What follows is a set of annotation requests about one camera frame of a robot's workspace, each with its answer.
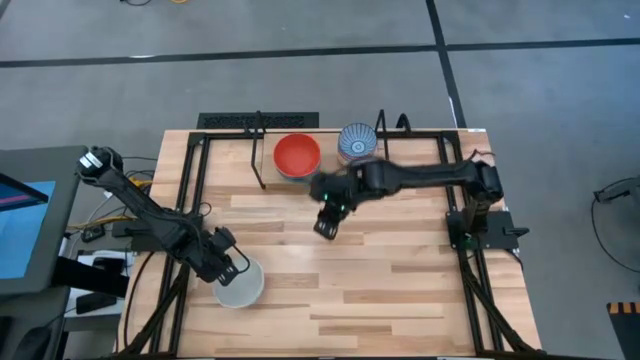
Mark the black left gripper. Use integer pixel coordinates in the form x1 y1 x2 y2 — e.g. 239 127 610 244
192 243 243 288

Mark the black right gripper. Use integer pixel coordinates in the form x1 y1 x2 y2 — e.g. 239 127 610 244
308 167 364 242

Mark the red bowl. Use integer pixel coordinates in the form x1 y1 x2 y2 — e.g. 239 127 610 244
273 133 322 180

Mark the blue white striped bowl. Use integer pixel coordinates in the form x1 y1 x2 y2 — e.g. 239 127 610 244
337 122 379 166

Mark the yellow power plug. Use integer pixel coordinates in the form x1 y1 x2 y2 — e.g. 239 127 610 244
124 174 152 194

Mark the black floor vent grate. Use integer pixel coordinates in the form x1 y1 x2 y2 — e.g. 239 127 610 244
197 112 320 130

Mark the black phone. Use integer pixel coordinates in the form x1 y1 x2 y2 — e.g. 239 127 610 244
74 292 119 315

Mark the small black adapter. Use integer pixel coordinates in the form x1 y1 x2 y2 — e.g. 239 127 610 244
80 224 106 244

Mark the white paper sheet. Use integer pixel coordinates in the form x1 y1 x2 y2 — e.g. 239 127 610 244
64 248 137 321

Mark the grey monitor with blue screen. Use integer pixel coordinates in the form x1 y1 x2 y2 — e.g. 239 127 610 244
0 145 89 296

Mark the grey stand foot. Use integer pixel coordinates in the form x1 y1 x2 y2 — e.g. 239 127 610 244
593 175 640 204

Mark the black yellow striped block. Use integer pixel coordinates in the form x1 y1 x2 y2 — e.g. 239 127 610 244
607 301 640 360

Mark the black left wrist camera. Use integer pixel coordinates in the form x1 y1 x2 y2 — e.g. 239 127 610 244
212 227 238 251

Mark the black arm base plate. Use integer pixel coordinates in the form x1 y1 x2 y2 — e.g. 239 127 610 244
111 219 201 254
446 209 530 251

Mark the black aluminium table frame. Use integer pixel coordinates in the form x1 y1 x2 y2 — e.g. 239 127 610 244
119 127 542 360

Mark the yellow cable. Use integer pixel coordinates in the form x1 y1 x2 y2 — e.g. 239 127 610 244
68 214 134 231

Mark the white cable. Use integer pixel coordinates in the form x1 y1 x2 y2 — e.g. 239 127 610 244
84 187 126 226

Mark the black floor cable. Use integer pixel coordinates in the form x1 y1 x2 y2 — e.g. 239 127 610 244
589 197 640 275

